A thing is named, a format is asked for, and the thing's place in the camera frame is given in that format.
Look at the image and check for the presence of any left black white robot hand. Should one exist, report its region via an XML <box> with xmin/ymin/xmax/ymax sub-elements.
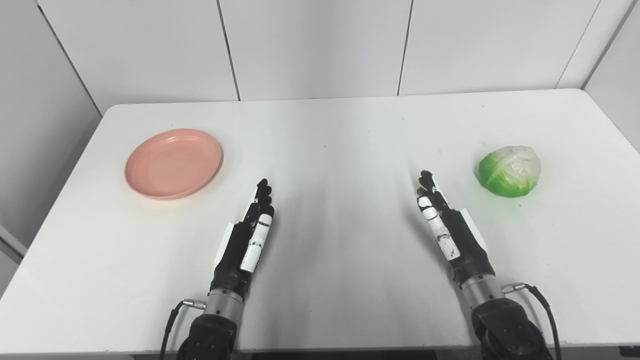
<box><xmin>210</xmin><ymin>178</ymin><xmax>276</xmax><ymax>301</ymax></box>

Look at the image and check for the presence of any green white cabbage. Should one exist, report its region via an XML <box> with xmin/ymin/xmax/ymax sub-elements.
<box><xmin>477</xmin><ymin>145</ymin><xmax>542</xmax><ymax>198</ymax></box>

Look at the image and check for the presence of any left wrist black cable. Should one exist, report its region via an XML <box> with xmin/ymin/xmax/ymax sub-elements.
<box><xmin>159</xmin><ymin>298</ymin><xmax>207</xmax><ymax>360</ymax></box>

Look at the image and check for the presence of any pink round plate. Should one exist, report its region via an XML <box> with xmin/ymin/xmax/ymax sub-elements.
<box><xmin>124</xmin><ymin>128</ymin><xmax>224</xmax><ymax>201</ymax></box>

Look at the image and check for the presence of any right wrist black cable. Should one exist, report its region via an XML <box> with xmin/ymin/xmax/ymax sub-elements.
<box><xmin>501</xmin><ymin>282</ymin><xmax>563</xmax><ymax>360</ymax></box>

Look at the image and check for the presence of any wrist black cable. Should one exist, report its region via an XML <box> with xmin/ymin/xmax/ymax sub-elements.
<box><xmin>501</xmin><ymin>282</ymin><xmax>563</xmax><ymax>360</ymax></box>
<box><xmin>159</xmin><ymin>298</ymin><xmax>207</xmax><ymax>360</ymax></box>

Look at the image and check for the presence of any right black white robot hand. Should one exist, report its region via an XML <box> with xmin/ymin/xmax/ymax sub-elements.
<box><xmin>416</xmin><ymin>169</ymin><xmax>496</xmax><ymax>289</ymax></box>

